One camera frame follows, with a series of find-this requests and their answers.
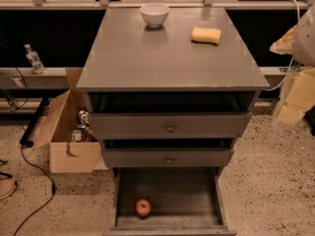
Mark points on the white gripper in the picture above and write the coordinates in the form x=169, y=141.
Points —
x=305, y=44

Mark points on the red apple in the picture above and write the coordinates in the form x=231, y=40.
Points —
x=143, y=207

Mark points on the grey top drawer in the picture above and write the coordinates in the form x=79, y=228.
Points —
x=168, y=115

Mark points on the grey drawer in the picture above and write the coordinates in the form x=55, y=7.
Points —
x=185, y=202
x=168, y=115
x=168, y=153

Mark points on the grey drawer cabinet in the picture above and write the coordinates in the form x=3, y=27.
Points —
x=124, y=41

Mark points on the grey middle drawer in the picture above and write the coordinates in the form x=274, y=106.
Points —
x=168, y=153

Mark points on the grey bottom drawer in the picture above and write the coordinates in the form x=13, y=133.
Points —
x=185, y=202

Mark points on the yellow sponge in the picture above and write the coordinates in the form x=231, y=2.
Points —
x=206, y=35

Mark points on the white ceramic bowl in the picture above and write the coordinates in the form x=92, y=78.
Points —
x=154, y=14

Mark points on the metal items in box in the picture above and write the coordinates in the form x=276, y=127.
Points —
x=83, y=132

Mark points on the open cardboard box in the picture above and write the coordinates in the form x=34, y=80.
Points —
x=57, y=131

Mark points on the clear plastic water bottle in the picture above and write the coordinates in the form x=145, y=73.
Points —
x=34, y=59

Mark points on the grey wall rail shelf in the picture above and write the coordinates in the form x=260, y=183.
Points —
x=141, y=80

